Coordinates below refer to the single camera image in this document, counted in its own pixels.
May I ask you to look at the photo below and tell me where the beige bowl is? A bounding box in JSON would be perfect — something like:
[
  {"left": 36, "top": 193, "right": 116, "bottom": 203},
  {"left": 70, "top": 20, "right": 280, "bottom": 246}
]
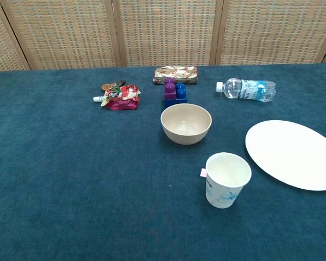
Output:
[{"left": 160, "top": 103, "right": 212, "bottom": 145}]

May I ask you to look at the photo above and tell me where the white paper cup blue print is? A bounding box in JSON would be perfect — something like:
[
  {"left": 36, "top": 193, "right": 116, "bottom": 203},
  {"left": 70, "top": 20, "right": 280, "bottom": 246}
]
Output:
[{"left": 205, "top": 152, "right": 252, "bottom": 209}]

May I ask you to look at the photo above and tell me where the white round plate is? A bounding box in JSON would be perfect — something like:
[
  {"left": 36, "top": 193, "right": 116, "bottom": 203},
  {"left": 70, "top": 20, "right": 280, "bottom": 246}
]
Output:
[{"left": 244, "top": 120, "right": 326, "bottom": 191}]

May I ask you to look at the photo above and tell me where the purple toy building block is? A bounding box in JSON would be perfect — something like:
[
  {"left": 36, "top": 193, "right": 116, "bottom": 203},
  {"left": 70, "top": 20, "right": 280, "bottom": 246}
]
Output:
[{"left": 164, "top": 77, "right": 177, "bottom": 101}]

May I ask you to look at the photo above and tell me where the blue toy building block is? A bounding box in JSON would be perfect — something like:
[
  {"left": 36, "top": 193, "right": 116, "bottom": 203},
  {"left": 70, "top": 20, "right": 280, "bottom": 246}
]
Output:
[{"left": 164, "top": 83, "right": 189, "bottom": 110}]

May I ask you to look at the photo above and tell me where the red spouted drink pouch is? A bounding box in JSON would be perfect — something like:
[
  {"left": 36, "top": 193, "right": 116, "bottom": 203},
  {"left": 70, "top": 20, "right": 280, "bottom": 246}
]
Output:
[{"left": 93, "top": 84, "right": 141, "bottom": 111}]

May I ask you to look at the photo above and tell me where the gold red wrapped package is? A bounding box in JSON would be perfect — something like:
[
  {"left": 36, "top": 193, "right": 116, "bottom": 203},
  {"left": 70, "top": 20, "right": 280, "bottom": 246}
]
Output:
[{"left": 153, "top": 65, "right": 199, "bottom": 85}]

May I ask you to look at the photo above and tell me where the brown correction tape dispenser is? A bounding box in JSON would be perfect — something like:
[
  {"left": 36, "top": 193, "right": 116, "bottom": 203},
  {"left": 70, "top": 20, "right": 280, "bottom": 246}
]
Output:
[{"left": 102, "top": 79, "right": 127, "bottom": 92}]

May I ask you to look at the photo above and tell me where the clear plastic water bottle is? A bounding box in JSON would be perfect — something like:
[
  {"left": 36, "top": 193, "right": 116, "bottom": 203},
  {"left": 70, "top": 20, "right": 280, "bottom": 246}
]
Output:
[{"left": 216, "top": 77, "right": 277, "bottom": 103}]

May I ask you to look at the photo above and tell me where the blue felt table cover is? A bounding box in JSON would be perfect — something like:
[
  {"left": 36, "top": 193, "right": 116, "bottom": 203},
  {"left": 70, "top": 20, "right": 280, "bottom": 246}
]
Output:
[{"left": 0, "top": 63, "right": 326, "bottom": 261}]

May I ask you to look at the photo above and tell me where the woven rattan folding screen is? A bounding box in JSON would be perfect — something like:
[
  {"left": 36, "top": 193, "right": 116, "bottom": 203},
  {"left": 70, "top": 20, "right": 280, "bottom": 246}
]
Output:
[{"left": 0, "top": 0, "right": 326, "bottom": 73}]

